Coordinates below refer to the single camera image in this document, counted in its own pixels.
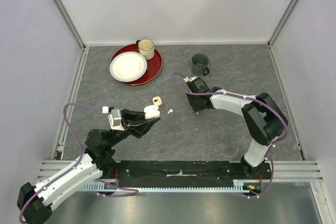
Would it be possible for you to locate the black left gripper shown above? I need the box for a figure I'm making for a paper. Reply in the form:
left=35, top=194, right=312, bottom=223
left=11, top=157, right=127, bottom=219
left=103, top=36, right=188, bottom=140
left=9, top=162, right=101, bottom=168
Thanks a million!
left=107, top=108, right=161, bottom=148

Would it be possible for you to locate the beige earbud charging case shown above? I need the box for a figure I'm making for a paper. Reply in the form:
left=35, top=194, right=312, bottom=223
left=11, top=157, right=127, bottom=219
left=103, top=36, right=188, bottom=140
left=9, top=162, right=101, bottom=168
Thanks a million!
left=152, top=96, right=163, bottom=106

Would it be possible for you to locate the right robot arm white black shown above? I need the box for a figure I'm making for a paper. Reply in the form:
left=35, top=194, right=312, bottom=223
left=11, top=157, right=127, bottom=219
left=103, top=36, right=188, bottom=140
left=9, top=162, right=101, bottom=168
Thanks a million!
left=183, top=77, right=288, bottom=179

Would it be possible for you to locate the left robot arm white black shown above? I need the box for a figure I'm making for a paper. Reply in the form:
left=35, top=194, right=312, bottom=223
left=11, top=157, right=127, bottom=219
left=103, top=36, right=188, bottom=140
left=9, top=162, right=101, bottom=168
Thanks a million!
left=17, top=105, right=160, bottom=223

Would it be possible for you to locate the dark green mug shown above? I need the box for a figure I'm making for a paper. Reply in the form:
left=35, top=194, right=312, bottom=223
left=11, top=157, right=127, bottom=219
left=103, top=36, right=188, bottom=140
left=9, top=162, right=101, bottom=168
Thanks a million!
left=191, top=54, right=210, bottom=76

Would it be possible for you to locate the white paper plate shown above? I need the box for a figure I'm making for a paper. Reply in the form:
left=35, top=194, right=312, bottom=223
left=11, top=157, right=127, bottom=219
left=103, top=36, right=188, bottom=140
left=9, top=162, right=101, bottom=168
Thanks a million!
left=109, top=51, right=148, bottom=82

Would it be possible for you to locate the round red tray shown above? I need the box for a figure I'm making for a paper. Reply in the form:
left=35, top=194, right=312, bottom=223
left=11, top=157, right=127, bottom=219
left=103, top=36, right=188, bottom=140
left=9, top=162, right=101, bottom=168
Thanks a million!
left=110, top=43, right=163, bottom=86

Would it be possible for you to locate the cream ceramic mug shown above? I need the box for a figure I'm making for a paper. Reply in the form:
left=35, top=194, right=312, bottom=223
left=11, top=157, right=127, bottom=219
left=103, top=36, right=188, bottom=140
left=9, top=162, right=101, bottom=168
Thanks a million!
left=136, top=39, right=155, bottom=60

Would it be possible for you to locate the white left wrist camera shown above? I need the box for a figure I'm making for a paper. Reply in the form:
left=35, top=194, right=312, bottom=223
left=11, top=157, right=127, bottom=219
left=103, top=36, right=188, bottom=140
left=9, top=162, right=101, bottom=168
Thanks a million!
left=102, top=106, right=125, bottom=131

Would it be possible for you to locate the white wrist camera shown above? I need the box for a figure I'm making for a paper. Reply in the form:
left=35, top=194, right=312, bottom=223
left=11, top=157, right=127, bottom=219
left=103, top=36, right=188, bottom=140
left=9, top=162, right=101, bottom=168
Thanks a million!
left=183, top=77, right=201, bottom=83
left=102, top=106, right=125, bottom=131

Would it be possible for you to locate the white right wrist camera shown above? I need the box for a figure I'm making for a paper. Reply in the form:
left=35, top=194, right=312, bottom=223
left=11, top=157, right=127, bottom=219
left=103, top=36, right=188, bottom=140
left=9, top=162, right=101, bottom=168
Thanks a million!
left=183, top=77, right=201, bottom=83

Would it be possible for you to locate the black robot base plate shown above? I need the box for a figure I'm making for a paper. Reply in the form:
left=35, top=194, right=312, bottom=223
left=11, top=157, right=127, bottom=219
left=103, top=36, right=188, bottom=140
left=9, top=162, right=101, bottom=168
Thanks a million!
left=102, top=161, right=271, bottom=188

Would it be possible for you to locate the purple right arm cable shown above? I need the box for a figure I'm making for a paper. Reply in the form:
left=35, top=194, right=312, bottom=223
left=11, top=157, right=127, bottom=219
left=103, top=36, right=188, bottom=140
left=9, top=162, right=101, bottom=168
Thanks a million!
left=171, top=72, right=289, bottom=162

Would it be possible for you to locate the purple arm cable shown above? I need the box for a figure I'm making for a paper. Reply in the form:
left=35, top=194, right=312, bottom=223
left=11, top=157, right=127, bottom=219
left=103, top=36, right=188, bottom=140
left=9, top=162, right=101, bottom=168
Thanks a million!
left=18, top=102, right=104, bottom=222
left=171, top=72, right=289, bottom=162

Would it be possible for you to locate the slotted grey cable duct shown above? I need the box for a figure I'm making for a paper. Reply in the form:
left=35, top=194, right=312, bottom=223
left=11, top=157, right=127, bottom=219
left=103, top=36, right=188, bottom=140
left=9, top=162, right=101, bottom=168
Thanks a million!
left=79, top=180, right=262, bottom=194

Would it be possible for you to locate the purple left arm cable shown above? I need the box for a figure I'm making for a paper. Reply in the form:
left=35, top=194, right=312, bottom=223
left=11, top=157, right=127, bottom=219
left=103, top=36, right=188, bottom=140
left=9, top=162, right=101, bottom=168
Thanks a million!
left=18, top=102, right=104, bottom=222

